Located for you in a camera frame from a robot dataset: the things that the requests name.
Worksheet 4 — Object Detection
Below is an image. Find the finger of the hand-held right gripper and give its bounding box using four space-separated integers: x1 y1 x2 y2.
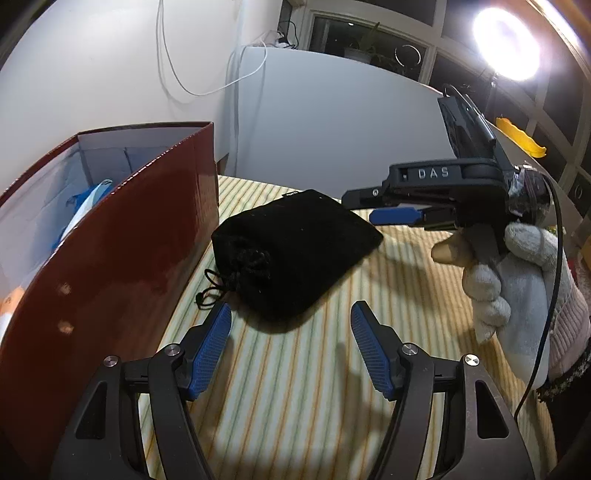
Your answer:
342 182 396 210
370 207 458 230

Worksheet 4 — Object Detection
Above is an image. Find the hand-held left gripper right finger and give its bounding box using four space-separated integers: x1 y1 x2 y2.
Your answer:
350 300 539 480

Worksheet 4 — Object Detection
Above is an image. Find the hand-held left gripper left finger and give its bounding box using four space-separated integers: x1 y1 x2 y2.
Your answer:
50 303 233 480

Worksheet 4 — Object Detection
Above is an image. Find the black drawstring pouch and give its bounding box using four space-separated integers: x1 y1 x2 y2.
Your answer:
194 188 384 322

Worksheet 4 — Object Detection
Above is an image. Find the dark red cardboard box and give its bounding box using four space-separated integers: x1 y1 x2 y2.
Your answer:
0 121 220 472

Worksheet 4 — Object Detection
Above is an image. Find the blue cloth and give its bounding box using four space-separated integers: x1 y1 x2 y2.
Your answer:
48 179 116 254

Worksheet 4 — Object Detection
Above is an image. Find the orange and white tissue pack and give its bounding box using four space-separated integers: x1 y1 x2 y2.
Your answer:
0 284 26 342

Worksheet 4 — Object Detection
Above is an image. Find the person's right hand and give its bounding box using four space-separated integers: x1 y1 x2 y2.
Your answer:
431 222 563 388

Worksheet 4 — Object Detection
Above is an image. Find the yellow plastic tray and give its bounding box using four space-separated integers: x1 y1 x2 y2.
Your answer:
496 116 548 158

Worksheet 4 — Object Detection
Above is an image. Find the striped bed sheet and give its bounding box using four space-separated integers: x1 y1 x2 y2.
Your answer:
139 174 559 480

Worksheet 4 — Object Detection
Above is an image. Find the potted plant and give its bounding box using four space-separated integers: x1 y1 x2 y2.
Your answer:
344 22 393 65

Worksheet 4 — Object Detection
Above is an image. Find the white framed window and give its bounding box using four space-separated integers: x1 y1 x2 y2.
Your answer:
277 0 591 185

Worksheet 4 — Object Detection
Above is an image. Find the black cable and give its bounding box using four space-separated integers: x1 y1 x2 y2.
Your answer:
512 178 566 418

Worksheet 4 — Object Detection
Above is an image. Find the ring light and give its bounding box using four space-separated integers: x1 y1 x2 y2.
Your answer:
471 4 541 81

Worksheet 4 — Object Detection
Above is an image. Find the white cable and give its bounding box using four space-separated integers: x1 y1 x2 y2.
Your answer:
154 0 269 97

